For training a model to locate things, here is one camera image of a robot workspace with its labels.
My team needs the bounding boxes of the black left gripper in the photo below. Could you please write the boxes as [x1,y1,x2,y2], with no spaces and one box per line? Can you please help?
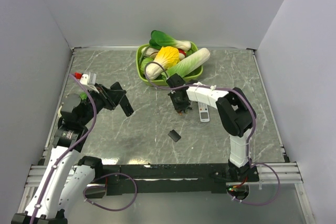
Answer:
[79,82,125,125]

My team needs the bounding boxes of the black remote control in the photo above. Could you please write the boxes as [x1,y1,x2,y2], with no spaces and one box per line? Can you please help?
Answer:
[119,94,134,117]

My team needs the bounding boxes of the black battery cover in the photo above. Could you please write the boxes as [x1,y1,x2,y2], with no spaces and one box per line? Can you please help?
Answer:
[168,130,181,142]

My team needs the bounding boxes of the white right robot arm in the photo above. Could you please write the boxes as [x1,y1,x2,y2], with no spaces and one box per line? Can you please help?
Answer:
[166,74,257,181]

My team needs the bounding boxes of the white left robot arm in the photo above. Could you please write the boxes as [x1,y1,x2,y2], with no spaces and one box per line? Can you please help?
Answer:
[11,81,133,223]

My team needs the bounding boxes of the white remote control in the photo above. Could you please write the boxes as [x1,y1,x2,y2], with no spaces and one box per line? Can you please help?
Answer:
[197,102,210,123]

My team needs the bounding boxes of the small green cabbage on table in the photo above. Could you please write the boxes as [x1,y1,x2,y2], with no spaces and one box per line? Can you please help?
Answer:
[58,92,89,116]

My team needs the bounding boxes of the long green napa cabbage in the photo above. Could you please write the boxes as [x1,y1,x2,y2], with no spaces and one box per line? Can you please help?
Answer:
[161,48,211,81]

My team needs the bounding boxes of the green plastic basket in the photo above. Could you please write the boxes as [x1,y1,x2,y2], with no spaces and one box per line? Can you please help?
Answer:
[135,40,204,87]

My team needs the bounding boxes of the yellow napa cabbage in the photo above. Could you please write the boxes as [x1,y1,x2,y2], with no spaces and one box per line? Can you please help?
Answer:
[144,46,180,80]

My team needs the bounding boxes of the small green cabbage in basket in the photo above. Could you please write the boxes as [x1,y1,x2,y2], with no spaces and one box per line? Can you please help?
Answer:
[140,57,153,75]

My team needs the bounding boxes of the white radish in basket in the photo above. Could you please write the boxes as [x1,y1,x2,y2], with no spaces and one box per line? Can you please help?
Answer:
[141,47,159,59]

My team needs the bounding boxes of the dark green bok choy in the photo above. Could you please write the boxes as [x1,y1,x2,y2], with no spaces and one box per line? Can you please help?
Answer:
[149,30,192,51]

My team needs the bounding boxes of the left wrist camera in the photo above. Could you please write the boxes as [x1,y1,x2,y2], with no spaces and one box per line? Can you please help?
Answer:
[74,72,98,92]

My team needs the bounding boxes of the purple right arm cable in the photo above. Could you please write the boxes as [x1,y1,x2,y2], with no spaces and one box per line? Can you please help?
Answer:
[143,61,257,172]

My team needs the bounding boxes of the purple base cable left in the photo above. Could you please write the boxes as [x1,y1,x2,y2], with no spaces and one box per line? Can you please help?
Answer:
[83,173,138,212]

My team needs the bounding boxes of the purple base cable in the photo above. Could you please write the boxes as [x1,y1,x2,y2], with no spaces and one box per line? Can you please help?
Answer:
[83,173,138,212]
[227,162,281,206]

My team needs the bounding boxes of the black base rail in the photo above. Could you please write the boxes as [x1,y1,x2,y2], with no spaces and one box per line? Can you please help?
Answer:
[93,163,259,196]

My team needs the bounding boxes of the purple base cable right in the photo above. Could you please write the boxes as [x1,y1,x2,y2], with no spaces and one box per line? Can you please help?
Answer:
[227,162,281,206]

